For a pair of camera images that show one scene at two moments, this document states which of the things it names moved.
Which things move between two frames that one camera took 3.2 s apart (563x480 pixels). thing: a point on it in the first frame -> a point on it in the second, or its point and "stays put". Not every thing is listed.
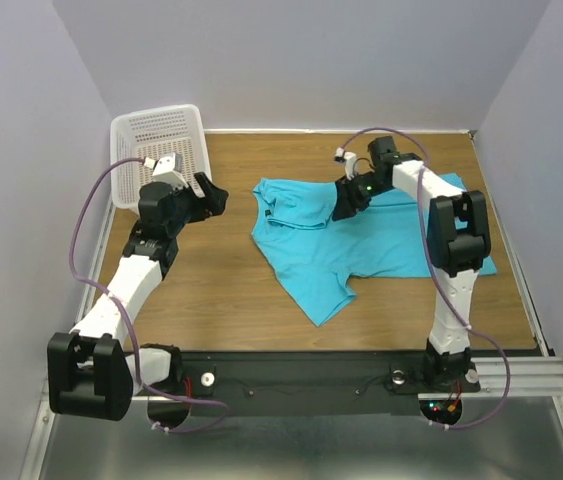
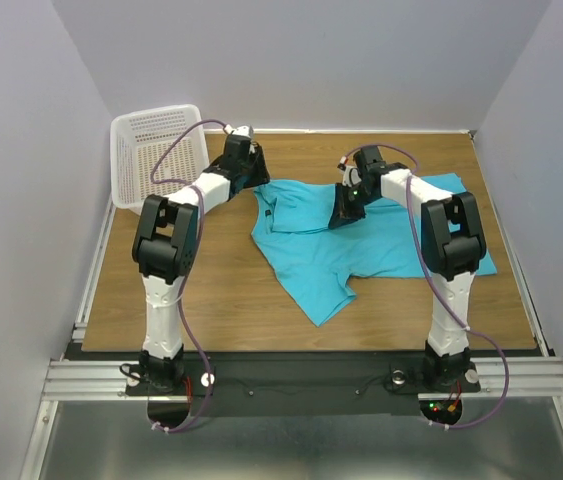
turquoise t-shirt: [389, 237] stays put
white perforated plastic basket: [155, 133] stays put
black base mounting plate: [308, 383] stays put
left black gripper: [212, 204] -> [262, 175]
